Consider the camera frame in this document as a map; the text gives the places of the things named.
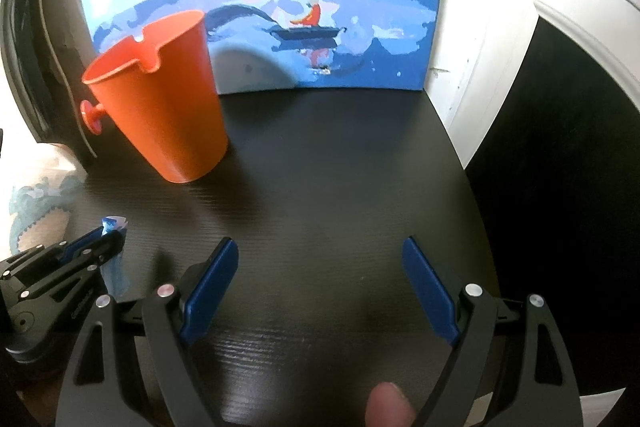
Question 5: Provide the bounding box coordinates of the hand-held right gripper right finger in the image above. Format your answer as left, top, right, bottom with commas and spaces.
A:
401, 235, 586, 427

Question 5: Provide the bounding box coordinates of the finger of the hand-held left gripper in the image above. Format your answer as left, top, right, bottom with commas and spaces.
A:
0, 227, 107, 281
15, 231, 126, 304

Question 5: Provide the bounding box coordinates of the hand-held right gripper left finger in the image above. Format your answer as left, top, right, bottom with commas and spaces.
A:
54, 237, 240, 427

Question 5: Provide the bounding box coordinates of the blue printed tissue packet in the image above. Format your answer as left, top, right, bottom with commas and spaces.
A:
100, 216, 132, 296

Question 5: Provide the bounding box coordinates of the orange plastic cup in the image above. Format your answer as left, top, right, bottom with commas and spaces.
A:
80, 9, 230, 184

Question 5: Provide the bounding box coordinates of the person's right hand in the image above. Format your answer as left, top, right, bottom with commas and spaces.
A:
364, 382, 417, 427

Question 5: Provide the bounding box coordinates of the printed cream blanket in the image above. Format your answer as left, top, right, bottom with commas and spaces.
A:
9, 144, 89, 258

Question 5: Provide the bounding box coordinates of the black curved frame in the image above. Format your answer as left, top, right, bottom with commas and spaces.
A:
0, 0, 99, 168

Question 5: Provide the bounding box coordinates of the white door frame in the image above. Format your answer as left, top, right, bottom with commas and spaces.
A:
422, 0, 640, 171

